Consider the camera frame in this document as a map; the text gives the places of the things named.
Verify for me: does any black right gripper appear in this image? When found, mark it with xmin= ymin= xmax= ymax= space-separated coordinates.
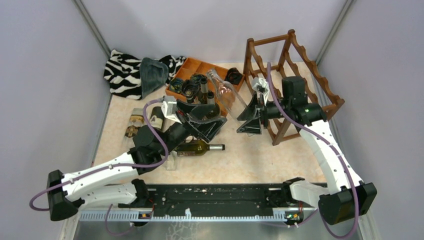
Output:
xmin=236 ymin=91 xmax=291 ymax=134

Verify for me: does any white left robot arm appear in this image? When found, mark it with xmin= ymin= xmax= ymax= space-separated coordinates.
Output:
xmin=46 ymin=96 xmax=227 ymax=222

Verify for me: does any dark wine bottle lying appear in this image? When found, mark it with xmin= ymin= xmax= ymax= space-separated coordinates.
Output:
xmin=149 ymin=106 xmax=165 ymax=131

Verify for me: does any standing clear bottle black cap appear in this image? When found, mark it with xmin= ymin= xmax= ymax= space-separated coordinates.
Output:
xmin=184 ymin=89 xmax=198 ymax=104

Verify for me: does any green wine bottle lying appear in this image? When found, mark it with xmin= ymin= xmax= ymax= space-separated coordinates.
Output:
xmin=174 ymin=139 xmax=226 ymax=157

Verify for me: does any zebra striped cloth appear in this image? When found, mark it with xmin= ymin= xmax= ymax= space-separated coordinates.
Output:
xmin=103 ymin=49 xmax=187 ymax=101

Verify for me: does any small clear glass bottle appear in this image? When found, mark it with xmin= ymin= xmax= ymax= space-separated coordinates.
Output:
xmin=163 ymin=151 xmax=177 ymax=171

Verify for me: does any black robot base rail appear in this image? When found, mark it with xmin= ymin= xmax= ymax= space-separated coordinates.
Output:
xmin=79 ymin=182 xmax=329 ymax=223

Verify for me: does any standing dark wine bottle front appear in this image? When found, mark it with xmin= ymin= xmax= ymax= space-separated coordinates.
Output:
xmin=205 ymin=91 xmax=222 ymax=120

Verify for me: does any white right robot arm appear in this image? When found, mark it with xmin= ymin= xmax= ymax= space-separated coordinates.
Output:
xmin=236 ymin=76 xmax=377 ymax=225

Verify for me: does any black rolled item right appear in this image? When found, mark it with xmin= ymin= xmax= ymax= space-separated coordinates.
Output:
xmin=224 ymin=67 xmax=243 ymax=85

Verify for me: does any standing dark wine bottle back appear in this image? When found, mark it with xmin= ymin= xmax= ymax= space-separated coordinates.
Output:
xmin=198 ymin=77 xmax=209 ymax=104

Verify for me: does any orange wooden compartment tray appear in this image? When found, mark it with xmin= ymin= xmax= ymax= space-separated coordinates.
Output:
xmin=165 ymin=57 xmax=247 ymax=119

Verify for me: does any clear liquor bottle gold label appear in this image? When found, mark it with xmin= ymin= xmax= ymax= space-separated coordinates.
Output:
xmin=122 ymin=108 xmax=145 ymax=149

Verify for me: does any wooden wine rack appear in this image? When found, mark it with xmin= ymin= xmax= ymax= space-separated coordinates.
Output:
xmin=243 ymin=29 xmax=345 ymax=146

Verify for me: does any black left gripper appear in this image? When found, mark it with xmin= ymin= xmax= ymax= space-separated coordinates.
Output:
xmin=158 ymin=99 xmax=228 ymax=157

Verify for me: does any standing dark wine bottle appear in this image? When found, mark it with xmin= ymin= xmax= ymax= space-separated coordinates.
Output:
xmin=205 ymin=91 xmax=222 ymax=120
xmin=198 ymin=77 xmax=209 ymax=104

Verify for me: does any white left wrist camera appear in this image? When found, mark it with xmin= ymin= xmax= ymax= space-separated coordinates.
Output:
xmin=161 ymin=95 xmax=180 ymax=123

